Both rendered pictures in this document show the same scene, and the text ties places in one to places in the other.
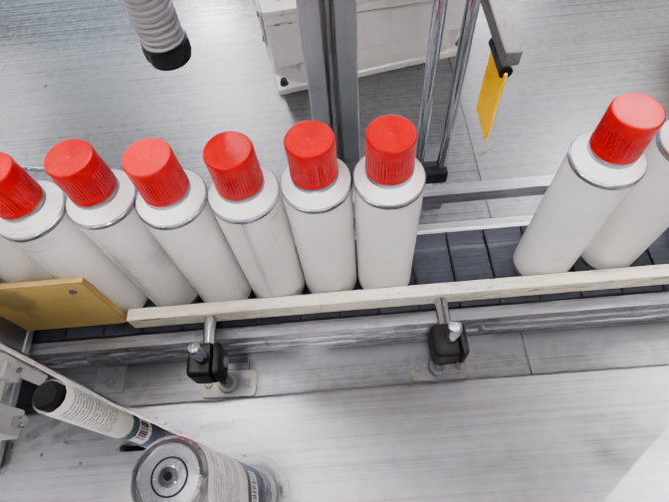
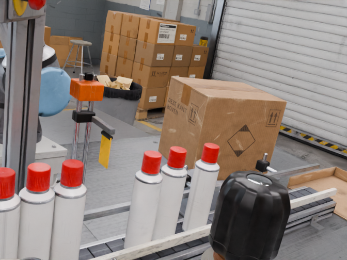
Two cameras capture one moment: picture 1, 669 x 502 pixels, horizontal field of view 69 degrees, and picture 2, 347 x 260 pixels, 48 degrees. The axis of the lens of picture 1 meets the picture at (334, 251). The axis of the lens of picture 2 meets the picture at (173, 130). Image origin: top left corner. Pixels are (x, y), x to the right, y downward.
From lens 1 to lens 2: 0.37 m
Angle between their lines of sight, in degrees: 53
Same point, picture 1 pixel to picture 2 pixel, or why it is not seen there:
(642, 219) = (169, 206)
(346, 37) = (31, 147)
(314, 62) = (14, 160)
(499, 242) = (114, 245)
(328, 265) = (40, 248)
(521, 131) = not seen: hidden behind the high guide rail
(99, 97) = not seen: outside the picture
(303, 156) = (40, 171)
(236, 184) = (7, 187)
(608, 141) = (147, 165)
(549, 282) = (144, 246)
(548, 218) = (135, 210)
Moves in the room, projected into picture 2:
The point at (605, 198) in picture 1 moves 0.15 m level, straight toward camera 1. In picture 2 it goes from (154, 189) to (137, 234)
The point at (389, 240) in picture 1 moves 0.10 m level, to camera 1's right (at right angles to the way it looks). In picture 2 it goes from (73, 222) to (126, 209)
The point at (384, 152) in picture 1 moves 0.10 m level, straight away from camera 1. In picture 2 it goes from (73, 168) to (57, 143)
